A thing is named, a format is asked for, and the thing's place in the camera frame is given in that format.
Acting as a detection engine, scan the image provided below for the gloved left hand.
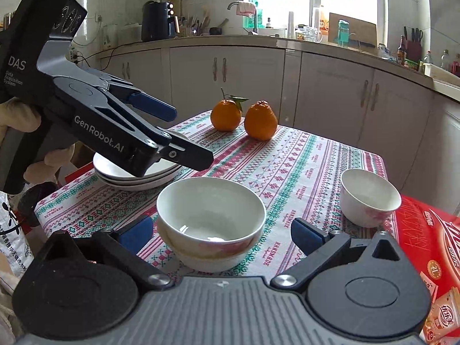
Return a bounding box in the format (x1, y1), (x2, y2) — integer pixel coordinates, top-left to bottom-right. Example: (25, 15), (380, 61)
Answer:
(1, 97), (76, 194)

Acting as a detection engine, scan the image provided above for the bumpy orange without leaf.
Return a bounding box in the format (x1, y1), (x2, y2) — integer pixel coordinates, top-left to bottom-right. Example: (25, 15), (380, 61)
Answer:
(244, 101), (277, 141)

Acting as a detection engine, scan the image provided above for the white bowl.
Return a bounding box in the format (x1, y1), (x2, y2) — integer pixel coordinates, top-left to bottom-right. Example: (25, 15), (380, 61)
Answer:
(157, 220), (264, 273)
(157, 177), (266, 258)
(340, 169), (402, 228)

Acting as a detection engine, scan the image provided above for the orange with leaf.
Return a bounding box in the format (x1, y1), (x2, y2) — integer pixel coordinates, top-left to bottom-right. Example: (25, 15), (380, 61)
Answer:
(210, 89), (248, 132)

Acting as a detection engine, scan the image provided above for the red snack gift box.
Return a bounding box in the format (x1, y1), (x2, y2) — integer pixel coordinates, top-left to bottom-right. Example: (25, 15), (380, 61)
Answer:
(396, 196), (460, 344)

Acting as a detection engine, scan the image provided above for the kitchen faucet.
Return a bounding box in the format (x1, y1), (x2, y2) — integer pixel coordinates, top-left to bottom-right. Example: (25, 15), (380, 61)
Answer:
(227, 1), (258, 35)

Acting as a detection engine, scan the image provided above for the teal bottle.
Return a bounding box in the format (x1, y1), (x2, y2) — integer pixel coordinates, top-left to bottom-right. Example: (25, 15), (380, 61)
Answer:
(337, 20), (350, 47)

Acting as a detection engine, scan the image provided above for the wooden cutting board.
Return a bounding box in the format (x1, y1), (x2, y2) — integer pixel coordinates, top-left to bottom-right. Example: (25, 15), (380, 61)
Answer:
(328, 13), (377, 48)

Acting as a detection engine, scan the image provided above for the black air fryer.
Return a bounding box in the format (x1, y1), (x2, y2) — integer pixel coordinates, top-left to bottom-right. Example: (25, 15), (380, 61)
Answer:
(141, 1), (179, 42)

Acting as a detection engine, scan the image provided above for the knife block with knives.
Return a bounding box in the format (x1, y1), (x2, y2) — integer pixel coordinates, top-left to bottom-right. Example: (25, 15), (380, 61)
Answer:
(403, 26), (423, 62)

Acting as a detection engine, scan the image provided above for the patterned tablecloth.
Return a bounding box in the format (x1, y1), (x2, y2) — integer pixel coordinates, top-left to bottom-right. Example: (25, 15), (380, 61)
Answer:
(35, 112), (386, 279)

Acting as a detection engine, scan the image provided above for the white rectangular container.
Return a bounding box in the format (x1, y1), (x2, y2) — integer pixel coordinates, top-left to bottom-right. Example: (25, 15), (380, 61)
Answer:
(424, 63), (460, 87)

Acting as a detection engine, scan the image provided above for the large white fruit-print plate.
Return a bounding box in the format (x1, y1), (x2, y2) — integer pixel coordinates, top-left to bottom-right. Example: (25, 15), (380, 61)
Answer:
(94, 165), (182, 185)

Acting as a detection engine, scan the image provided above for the dark soy sauce bottle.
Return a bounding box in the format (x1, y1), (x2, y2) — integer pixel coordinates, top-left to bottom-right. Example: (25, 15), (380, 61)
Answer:
(397, 35), (407, 66)

